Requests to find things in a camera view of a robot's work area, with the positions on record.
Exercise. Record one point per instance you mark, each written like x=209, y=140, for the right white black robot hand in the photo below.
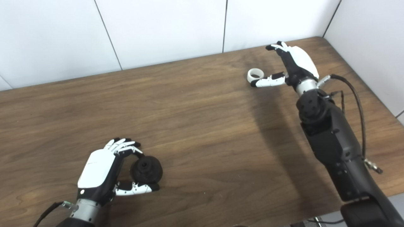
x=300, y=61

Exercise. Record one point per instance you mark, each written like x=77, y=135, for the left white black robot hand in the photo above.
x=96, y=170

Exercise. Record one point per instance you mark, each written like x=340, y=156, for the round black plastic part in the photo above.
x=148, y=171

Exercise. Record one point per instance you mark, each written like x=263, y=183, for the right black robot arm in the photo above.
x=334, y=142

